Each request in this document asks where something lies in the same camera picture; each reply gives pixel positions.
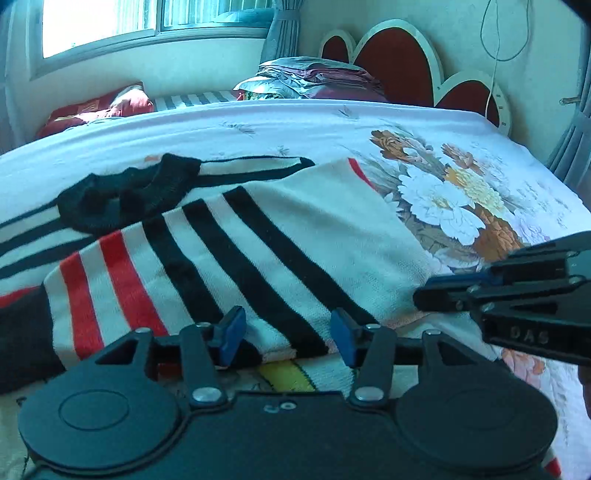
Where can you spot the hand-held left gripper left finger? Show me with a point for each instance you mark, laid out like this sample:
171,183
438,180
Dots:
232,334

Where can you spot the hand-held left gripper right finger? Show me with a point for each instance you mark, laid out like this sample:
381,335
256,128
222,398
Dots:
344,337

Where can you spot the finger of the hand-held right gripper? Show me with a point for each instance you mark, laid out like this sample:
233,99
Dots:
443,295
540,258

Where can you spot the striped knit sweater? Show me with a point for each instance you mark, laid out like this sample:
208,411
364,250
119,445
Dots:
323,230

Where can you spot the floral bed sheet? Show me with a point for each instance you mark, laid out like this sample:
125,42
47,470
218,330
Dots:
300,129

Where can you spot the folded maroon blanket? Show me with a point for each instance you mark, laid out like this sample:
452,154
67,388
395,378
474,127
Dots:
341,85

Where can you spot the grey striped mattress cover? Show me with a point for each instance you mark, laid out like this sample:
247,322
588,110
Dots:
194,99

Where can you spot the red heart-shaped headboard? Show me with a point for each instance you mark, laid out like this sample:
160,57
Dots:
397,60

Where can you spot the green floral pillow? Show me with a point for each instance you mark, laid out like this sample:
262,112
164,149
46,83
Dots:
253,95

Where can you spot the stack of folded blankets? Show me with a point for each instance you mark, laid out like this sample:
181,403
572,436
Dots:
277,76

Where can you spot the red pillow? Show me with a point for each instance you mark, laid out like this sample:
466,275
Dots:
83,113

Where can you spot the grey-blue tied curtain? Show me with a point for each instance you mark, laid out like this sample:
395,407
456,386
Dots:
284,32

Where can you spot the sheer curtain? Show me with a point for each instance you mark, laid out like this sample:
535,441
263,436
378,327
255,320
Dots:
10,92

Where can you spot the window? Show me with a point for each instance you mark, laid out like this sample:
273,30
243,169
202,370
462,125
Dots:
115,23

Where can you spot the wall hook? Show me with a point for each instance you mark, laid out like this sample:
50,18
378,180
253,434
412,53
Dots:
569,99

